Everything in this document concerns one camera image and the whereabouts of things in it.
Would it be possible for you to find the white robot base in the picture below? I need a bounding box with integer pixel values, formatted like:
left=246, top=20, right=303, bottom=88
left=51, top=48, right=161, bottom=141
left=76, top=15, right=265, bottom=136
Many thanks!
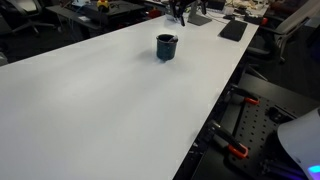
left=277, top=108, right=320, bottom=180

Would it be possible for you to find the dark blue mug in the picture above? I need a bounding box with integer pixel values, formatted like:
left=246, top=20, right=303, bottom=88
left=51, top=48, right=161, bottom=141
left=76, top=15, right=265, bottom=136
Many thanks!
left=156, top=34, right=178, bottom=61

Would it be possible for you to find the black flat pad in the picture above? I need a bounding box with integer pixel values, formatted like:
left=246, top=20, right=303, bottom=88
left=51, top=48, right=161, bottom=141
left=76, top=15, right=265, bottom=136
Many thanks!
left=219, top=20, right=247, bottom=42

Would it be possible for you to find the black desk with clutter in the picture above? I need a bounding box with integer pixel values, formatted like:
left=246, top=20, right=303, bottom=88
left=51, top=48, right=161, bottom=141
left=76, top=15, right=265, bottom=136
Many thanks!
left=47, top=0, right=146, bottom=39

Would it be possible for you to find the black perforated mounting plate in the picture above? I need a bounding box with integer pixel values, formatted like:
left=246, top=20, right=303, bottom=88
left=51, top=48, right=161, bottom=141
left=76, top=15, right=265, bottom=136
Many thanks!
left=225, top=96, right=305, bottom=180

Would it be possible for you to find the grey office chair left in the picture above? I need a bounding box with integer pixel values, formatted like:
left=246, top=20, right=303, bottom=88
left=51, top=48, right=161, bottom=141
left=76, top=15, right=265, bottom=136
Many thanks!
left=0, top=0, right=55, bottom=35

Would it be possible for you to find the orange handled clamp far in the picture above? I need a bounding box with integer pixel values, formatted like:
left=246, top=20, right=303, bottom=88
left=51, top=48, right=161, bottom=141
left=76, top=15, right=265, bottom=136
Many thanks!
left=230, top=85, right=260, bottom=105

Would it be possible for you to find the orange handled clamp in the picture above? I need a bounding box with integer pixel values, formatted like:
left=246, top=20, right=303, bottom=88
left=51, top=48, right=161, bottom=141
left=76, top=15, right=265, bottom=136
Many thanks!
left=230, top=85, right=260, bottom=105
left=210, top=121, right=248, bottom=159

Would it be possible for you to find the orange handled clamp near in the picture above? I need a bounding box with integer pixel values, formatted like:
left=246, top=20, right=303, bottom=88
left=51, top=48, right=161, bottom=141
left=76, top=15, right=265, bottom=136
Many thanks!
left=210, top=121, right=248, bottom=159

